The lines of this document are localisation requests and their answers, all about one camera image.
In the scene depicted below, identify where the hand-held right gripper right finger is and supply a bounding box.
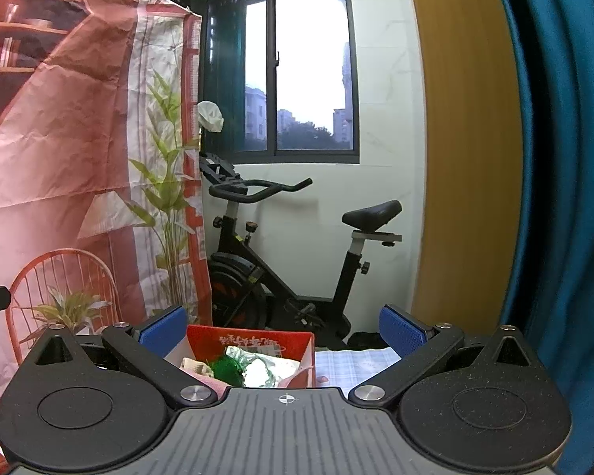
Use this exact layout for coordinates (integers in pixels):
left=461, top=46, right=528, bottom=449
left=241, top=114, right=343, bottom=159
left=348, top=303, right=539, bottom=410

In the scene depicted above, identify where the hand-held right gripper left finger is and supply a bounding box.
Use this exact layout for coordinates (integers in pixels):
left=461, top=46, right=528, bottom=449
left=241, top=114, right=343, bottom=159
left=34, top=304, right=219, bottom=410

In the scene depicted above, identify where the red strawberry cardboard box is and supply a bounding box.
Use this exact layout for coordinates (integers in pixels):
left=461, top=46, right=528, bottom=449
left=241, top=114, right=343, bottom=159
left=163, top=324, right=318, bottom=393

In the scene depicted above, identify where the pink knitted towel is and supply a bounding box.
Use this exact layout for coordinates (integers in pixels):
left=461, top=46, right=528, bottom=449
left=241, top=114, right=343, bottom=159
left=193, top=372, right=229, bottom=401

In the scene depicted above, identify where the green tasselled sachet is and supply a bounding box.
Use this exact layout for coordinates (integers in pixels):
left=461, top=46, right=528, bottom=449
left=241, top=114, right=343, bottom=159
left=209, top=353, right=249, bottom=388

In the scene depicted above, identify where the white plastic packet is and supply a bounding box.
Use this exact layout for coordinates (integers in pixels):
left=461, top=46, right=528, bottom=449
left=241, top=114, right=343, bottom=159
left=224, top=345, right=302, bottom=390

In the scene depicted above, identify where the dark cloth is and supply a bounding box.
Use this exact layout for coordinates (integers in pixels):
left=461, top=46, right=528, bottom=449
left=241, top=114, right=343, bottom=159
left=349, top=331, right=383, bottom=350

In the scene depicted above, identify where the black exercise bike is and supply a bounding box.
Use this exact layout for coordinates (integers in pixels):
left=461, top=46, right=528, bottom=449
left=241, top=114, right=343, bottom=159
left=198, top=156, right=405, bottom=348

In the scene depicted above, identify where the wooden door panel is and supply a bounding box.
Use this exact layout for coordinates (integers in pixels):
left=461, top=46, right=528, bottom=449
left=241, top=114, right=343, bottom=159
left=406, top=0, right=534, bottom=328

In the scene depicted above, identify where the white cap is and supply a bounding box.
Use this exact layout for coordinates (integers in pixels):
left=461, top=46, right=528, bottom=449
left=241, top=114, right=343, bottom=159
left=197, top=100, right=227, bottom=134

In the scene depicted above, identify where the blue curtain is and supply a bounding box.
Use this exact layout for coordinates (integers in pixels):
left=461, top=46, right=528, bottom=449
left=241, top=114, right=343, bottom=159
left=485, top=0, right=594, bottom=475

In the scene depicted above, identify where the dark framed window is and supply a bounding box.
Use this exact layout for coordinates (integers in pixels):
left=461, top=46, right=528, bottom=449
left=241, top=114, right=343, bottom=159
left=197, top=0, right=363, bottom=165

